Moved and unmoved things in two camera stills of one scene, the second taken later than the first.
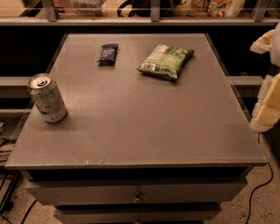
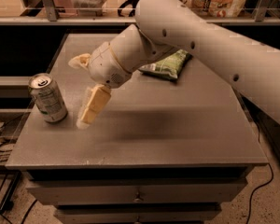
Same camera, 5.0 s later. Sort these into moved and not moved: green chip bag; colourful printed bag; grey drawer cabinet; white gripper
Moved: white gripper
Not moved: grey drawer cabinet; colourful printed bag; green chip bag
